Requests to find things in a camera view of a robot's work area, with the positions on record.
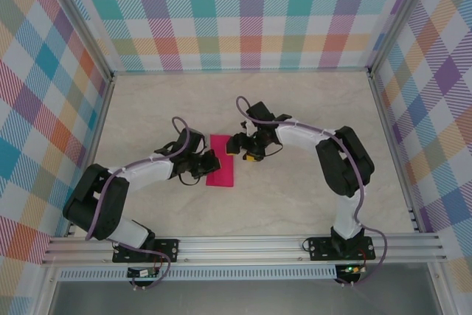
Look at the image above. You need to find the pink paper sheet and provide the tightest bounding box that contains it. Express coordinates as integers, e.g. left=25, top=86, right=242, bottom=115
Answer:
left=205, top=133, right=236, bottom=187

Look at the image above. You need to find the left circuit board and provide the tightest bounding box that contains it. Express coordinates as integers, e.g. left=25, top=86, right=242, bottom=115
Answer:
left=127, top=266, right=160, bottom=279

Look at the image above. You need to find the circuit board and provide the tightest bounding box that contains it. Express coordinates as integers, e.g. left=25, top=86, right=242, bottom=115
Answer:
left=337, top=263, right=366, bottom=275
left=127, top=266, right=160, bottom=279

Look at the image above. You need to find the right circuit board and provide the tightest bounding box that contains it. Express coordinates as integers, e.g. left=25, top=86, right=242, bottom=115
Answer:
left=337, top=263, right=366, bottom=275

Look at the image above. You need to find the thin black left gripper wire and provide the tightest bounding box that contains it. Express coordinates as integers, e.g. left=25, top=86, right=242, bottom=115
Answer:
left=178, top=174, right=203, bottom=187

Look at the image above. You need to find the thin black gripper wire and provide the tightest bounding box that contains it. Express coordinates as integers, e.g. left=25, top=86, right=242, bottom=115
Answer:
left=178, top=174, right=203, bottom=187
left=263, top=141, right=284, bottom=159

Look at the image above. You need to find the thin black right gripper wire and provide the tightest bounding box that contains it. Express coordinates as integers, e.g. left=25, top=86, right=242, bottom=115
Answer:
left=263, top=141, right=284, bottom=159

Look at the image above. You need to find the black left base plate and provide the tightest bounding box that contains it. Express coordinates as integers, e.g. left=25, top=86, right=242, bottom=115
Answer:
left=112, top=238, right=181, bottom=263

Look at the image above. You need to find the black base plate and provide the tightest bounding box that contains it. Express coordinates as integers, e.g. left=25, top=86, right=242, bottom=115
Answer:
left=308, top=235, right=376, bottom=261
left=112, top=238, right=181, bottom=263

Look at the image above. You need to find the aluminium front rail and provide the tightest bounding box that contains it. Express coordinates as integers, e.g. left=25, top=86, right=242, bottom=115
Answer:
left=42, top=233, right=449, bottom=266

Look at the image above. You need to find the aluminium side rail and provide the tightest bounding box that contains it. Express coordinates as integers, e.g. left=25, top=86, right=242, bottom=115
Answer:
left=66, top=73, right=117, bottom=238
left=368, top=67, right=423, bottom=233

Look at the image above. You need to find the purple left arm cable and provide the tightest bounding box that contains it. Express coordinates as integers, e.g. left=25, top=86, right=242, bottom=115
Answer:
left=85, top=116, right=192, bottom=291

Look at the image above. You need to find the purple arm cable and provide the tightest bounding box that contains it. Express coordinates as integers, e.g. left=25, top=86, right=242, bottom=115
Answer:
left=235, top=95, right=388, bottom=288
left=85, top=116, right=192, bottom=291

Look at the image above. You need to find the perforated grey cable tray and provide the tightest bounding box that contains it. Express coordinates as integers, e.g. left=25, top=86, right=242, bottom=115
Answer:
left=58, top=265, right=339, bottom=282

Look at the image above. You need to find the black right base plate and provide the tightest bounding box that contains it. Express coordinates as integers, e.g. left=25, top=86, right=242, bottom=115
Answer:
left=308, top=235, right=376, bottom=261

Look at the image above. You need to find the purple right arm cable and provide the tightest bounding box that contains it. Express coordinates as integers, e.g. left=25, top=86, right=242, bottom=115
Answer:
left=235, top=95, right=388, bottom=288

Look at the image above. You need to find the aluminium corner post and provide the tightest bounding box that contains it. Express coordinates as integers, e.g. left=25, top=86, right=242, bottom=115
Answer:
left=43, top=0, right=115, bottom=82
left=367, top=0, right=434, bottom=76

